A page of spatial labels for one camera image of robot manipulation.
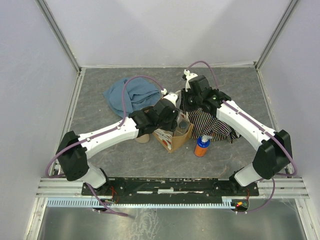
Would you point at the beige pump lotion bottle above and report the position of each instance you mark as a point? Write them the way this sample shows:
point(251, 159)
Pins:
point(143, 139)

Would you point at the aluminium frame rail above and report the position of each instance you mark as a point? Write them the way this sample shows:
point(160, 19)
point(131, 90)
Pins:
point(59, 188)

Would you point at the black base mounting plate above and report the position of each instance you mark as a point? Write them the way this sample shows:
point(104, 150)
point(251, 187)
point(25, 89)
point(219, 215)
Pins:
point(122, 187)

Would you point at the orange bottle with blue cap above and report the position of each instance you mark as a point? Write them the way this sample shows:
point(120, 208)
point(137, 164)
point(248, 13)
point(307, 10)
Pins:
point(202, 145)

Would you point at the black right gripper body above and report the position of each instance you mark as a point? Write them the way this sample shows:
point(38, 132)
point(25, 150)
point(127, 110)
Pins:
point(191, 102)

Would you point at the black white striped cloth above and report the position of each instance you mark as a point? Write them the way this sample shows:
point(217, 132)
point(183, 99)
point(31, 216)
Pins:
point(206, 124)

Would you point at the watermelon print canvas bag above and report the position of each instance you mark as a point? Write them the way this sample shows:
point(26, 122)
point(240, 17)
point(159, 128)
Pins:
point(167, 138)

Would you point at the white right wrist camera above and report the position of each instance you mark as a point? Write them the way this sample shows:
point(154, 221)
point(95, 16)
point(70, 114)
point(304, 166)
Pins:
point(187, 76)

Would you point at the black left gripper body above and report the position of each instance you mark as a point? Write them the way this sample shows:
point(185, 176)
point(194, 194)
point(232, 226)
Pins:
point(169, 124)

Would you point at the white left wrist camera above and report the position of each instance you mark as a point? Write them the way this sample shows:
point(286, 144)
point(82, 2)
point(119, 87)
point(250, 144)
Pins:
point(173, 97)

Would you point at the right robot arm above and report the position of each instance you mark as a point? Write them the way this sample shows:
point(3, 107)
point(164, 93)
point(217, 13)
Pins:
point(273, 148)

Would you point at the light blue cable duct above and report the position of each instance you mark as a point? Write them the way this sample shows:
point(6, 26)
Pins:
point(159, 201)

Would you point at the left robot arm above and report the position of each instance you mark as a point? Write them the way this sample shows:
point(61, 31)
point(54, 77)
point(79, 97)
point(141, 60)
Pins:
point(74, 151)

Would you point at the blue denim cloth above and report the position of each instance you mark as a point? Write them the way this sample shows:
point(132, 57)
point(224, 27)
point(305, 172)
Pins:
point(125, 98)

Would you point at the clear bottle with grey cap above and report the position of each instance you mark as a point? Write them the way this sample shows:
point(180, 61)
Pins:
point(182, 128)

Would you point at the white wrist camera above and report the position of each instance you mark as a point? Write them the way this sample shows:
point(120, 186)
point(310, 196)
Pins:
point(173, 97)
point(187, 76)

